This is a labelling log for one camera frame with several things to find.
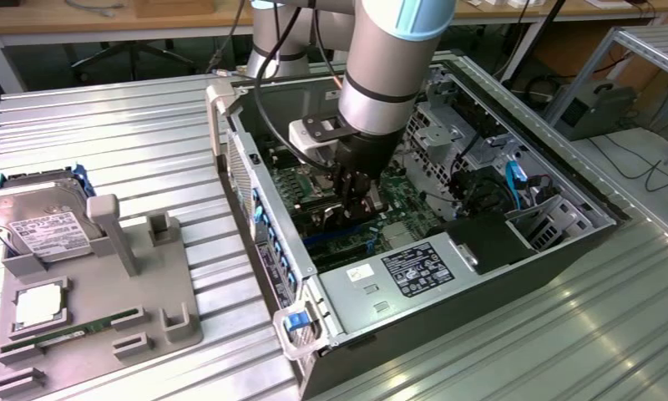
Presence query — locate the metal drive cage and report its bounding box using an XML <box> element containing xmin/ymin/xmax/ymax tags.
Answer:
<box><xmin>406</xmin><ymin>69</ymin><xmax>515</xmax><ymax>214</ymax></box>

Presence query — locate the grey computer tower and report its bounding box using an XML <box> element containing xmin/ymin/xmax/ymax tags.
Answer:
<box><xmin>543</xmin><ymin>81</ymin><xmax>641</xmax><ymax>142</ymax></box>

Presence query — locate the green RAM stick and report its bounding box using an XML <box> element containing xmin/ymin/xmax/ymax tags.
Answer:
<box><xmin>0</xmin><ymin>307</ymin><xmax>139</xmax><ymax>351</ymax></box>
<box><xmin>294</xmin><ymin>199</ymin><xmax>342</xmax><ymax>215</ymax></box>

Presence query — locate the open PC case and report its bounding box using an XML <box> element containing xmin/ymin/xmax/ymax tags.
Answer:
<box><xmin>206</xmin><ymin>48</ymin><xmax>631</xmax><ymax>401</ymax></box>

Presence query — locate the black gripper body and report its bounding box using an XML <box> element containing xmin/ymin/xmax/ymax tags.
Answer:
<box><xmin>334</xmin><ymin>131</ymin><xmax>402</xmax><ymax>185</ymax></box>

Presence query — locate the black camera cable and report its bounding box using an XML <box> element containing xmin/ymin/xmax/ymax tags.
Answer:
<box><xmin>254</xmin><ymin>6</ymin><xmax>335</xmax><ymax>172</ymax></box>

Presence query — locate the black tripod base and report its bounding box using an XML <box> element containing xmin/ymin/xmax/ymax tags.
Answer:
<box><xmin>69</xmin><ymin>38</ymin><xmax>198</xmax><ymax>84</ymax></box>

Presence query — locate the green motherboard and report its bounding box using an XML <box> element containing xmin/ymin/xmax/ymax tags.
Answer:
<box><xmin>259</xmin><ymin>129</ymin><xmax>452</xmax><ymax>272</ymax></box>

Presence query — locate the blue expansion slot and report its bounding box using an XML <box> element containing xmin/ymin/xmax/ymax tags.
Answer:
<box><xmin>304</xmin><ymin>231</ymin><xmax>363</xmax><ymax>248</ymax></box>

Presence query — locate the black wire bundle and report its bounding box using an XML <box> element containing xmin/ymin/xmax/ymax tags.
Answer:
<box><xmin>450</xmin><ymin>166</ymin><xmax>514</xmax><ymax>221</ymax></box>

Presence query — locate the silver chipset heatsink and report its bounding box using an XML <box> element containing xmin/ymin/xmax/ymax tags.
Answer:
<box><xmin>379</xmin><ymin>224</ymin><xmax>420</xmax><ymax>248</ymax></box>

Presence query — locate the grey power supply unit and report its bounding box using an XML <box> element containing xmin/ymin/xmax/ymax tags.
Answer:
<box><xmin>315</xmin><ymin>231</ymin><xmax>483</xmax><ymax>338</ymax></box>

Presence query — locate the metal disk bay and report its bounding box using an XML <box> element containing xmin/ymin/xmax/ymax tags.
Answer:
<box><xmin>504</xmin><ymin>194</ymin><xmax>618</xmax><ymax>252</ymax></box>

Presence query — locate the silver CPU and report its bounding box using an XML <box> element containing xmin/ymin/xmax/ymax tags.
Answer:
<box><xmin>13</xmin><ymin>286</ymin><xmax>69</xmax><ymax>326</ymax></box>

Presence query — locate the aluminium slat table frame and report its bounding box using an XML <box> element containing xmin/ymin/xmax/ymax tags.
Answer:
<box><xmin>557</xmin><ymin>25</ymin><xmax>668</xmax><ymax>129</ymax></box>

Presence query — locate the long black expansion slot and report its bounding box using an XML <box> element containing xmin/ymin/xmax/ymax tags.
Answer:
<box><xmin>314</xmin><ymin>253</ymin><xmax>372</xmax><ymax>272</ymax></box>
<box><xmin>310</xmin><ymin>243</ymin><xmax>370</xmax><ymax>262</ymax></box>

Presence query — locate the CPU socket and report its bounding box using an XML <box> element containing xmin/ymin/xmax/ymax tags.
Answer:
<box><xmin>306</xmin><ymin>169</ymin><xmax>342</xmax><ymax>197</ymax></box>

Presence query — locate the blue case latch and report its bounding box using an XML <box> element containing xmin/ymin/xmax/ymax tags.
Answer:
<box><xmin>284</xmin><ymin>312</ymin><xmax>312</xmax><ymax>332</ymax></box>

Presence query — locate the grey cable with plug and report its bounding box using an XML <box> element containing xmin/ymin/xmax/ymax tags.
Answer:
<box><xmin>212</xmin><ymin>0</ymin><xmax>247</xmax><ymax>79</ymax></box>

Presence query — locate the grey parts rack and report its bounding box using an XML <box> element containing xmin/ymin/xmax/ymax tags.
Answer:
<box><xmin>0</xmin><ymin>194</ymin><xmax>206</xmax><ymax>398</ymax></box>

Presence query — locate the blue disk wire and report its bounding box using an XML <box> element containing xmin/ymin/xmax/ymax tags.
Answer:
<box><xmin>503</xmin><ymin>160</ymin><xmax>530</xmax><ymax>211</ymax></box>

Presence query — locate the wooden desk with white frame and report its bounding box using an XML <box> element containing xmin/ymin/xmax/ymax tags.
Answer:
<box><xmin>0</xmin><ymin>0</ymin><xmax>668</xmax><ymax>95</ymax></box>

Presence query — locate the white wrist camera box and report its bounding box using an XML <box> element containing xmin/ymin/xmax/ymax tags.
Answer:
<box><xmin>287</xmin><ymin>114</ymin><xmax>362</xmax><ymax>169</ymax></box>

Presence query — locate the hard disk with blue carrier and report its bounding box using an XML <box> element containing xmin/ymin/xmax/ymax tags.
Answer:
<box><xmin>0</xmin><ymin>164</ymin><xmax>106</xmax><ymax>264</ymax></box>

